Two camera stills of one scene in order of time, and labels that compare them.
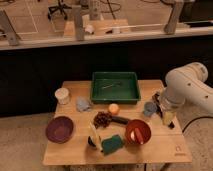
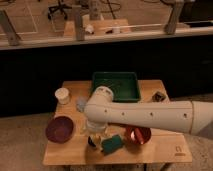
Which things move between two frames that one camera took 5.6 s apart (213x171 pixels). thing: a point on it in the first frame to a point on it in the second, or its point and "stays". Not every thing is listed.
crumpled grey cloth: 83,104 stays
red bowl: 143,128 stays
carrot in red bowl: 138,136 stays
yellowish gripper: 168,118 to 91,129
